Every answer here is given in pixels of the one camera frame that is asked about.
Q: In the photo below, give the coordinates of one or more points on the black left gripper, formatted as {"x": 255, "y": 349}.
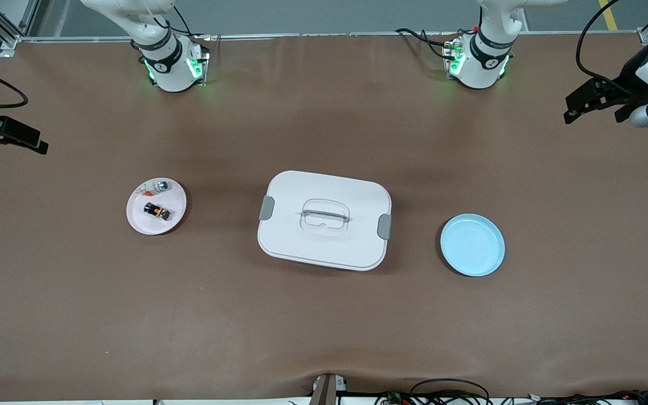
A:
{"x": 626, "y": 77}

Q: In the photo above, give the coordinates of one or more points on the black and orange switch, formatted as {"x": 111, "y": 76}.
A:
{"x": 157, "y": 211}

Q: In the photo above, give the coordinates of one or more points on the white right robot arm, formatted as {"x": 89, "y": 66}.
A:
{"x": 169, "y": 67}

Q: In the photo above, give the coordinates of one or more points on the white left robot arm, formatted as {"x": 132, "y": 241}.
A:
{"x": 484, "y": 62}

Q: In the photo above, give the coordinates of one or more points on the small white green toy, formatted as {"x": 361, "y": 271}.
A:
{"x": 152, "y": 188}

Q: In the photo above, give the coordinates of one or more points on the pink round plate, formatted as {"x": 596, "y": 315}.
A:
{"x": 155, "y": 227}

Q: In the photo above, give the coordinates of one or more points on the light blue round plate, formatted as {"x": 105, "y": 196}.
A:
{"x": 470, "y": 247}

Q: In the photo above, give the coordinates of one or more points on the grey box latch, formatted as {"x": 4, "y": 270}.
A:
{"x": 384, "y": 226}
{"x": 266, "y": 208}

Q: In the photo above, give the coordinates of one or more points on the white lidded storage box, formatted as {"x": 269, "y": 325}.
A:
{"x": 352, "y": 191}

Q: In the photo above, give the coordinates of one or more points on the brown table mat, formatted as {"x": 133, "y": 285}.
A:
{"x": 324, "y": 315}

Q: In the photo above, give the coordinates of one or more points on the metal table edge bracket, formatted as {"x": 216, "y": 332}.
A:
{"x": 327, "y": 391}

